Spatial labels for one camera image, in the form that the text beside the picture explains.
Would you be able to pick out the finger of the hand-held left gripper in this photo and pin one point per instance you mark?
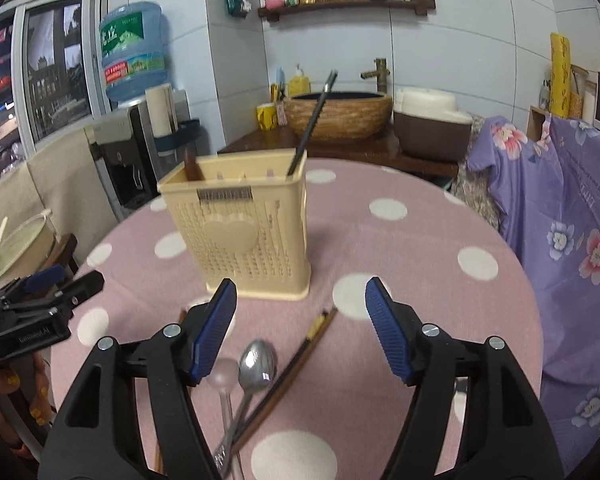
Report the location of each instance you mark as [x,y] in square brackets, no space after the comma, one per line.
[45,278]
[82,285]

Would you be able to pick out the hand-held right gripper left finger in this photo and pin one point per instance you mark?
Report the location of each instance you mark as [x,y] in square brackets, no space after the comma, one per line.
[214,332]

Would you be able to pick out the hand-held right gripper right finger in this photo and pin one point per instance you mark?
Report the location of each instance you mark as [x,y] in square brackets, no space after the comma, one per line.
[387,335]

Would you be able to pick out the metal spoon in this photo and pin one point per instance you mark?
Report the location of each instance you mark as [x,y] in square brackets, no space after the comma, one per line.
[256,365]
[221,374]

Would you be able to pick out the brown chopstick with yellow band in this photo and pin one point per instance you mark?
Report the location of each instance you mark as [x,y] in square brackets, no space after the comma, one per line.
[316,327]

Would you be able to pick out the brown wooden chopstick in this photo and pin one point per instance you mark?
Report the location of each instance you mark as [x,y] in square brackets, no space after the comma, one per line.
[300,365]

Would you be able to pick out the beige plastic utensil holder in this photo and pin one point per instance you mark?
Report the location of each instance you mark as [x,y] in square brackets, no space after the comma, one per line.
[230,240]

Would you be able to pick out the wooden stool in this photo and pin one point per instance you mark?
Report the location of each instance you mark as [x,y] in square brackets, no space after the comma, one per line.
[65,255]

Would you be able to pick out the white round basket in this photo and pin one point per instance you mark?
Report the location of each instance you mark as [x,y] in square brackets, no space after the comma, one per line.
[20,245]

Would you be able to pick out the beige cloth cover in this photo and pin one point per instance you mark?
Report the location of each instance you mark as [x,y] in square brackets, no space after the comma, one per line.
[55,185]

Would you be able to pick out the pink polka dot tablecloth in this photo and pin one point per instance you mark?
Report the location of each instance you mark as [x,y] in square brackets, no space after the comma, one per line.
[380,240]

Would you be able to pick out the water dispenser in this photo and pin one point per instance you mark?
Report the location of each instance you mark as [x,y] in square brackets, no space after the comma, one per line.
[125,160]

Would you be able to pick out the brown wooden spoon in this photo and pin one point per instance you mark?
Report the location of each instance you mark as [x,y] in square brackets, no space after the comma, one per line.
[192,167]

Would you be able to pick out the grey patterned cloth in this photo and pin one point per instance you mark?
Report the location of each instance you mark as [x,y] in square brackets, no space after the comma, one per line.
[475,195]

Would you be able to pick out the blue cup holder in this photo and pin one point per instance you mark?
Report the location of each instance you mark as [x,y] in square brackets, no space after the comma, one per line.
[180,135]

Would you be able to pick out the wooden vanity counter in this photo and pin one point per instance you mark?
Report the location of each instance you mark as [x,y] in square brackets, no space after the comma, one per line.
[370,152]

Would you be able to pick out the beige paper cup tube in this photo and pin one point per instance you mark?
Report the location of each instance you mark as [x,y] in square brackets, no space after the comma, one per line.
[161,110]

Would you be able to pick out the purple floral cloth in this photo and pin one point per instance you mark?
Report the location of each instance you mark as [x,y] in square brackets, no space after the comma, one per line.
[555,220]

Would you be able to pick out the window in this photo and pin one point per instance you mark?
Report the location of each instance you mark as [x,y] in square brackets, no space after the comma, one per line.
[55,70]

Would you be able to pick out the brown and white rice cooker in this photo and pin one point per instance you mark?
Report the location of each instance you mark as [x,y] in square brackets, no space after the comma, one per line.
[430,130]

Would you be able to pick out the woven round sink basin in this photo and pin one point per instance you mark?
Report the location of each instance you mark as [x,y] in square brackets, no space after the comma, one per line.
[350,117]

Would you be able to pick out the yellow cup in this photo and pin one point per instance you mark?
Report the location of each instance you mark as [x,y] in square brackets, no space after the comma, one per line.
[267,116]

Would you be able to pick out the black chopstick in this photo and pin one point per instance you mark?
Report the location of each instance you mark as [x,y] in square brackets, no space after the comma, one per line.
[314,121]
[310,120]

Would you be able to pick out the floral cup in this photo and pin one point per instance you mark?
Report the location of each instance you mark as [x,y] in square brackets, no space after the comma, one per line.
[281,115]

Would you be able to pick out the blue water jug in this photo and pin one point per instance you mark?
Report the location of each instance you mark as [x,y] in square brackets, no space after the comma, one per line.
[132,45]

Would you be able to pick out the wooden box shelf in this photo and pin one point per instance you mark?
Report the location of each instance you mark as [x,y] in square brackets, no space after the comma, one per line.
[536,122]

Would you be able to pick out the blue toothbrush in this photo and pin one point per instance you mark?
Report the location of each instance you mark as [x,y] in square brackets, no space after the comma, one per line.
[280,80]

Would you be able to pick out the yellow soap pump bottle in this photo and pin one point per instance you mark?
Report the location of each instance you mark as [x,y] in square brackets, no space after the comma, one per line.
[298,85]

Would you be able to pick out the bronze faucet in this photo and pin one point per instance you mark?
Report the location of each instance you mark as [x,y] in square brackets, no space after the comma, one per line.
[378,72]

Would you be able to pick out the small clear bottle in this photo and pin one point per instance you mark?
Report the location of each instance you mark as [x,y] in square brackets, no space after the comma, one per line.
[545,97]

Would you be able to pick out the yellow patterned roll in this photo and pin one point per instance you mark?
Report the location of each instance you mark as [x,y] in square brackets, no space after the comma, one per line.
[560,75]

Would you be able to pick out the pink bowl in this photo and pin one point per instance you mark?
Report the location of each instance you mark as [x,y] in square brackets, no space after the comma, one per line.
[274,2]

